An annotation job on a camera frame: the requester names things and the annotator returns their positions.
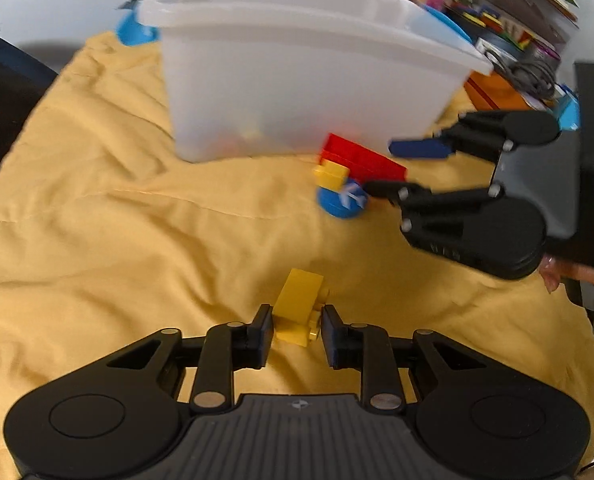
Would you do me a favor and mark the blue round toy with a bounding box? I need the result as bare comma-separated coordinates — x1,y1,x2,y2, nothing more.
317,180,368,221

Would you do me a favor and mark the dark blue backpack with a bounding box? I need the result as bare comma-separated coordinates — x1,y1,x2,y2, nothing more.
0,22,60,211

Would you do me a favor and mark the yellow cloth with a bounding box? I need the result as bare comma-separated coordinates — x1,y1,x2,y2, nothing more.
0,30,594,480

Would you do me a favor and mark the orange box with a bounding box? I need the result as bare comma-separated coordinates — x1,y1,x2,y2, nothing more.
464,70,539,112

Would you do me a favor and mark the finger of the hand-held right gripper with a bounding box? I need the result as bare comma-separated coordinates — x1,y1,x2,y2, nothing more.
388,112,515,163
363,179,503,250

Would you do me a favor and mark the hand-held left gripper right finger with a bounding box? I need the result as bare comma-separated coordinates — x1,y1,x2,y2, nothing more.
322,305,495,411

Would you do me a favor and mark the person's right hand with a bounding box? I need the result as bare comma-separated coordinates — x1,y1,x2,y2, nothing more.
540,255,594,306

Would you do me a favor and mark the grey cable bundle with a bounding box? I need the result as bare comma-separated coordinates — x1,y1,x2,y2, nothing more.
478,46,559,99

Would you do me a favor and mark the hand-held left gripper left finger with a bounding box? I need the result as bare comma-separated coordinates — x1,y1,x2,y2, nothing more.
104,304,276,411

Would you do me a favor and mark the white plastic bin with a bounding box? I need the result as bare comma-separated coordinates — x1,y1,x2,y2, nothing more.
116,0,495,164

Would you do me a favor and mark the clear storage box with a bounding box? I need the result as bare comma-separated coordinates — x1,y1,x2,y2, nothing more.
442,0,579,62

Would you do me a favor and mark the red building brick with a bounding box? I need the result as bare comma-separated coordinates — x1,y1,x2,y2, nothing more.
319,133,409,184

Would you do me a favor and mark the small yellow building brick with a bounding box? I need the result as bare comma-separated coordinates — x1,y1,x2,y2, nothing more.
313,160,351,191

